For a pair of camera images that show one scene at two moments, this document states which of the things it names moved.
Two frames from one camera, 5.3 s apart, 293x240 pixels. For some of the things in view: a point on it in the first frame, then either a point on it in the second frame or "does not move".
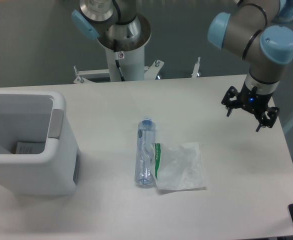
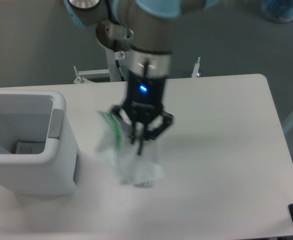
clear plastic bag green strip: (178, 166) → (109, 141)
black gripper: (256, 101) → (144, 102)
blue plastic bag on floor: (291, 10) does not move
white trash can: (31, 147) does not move
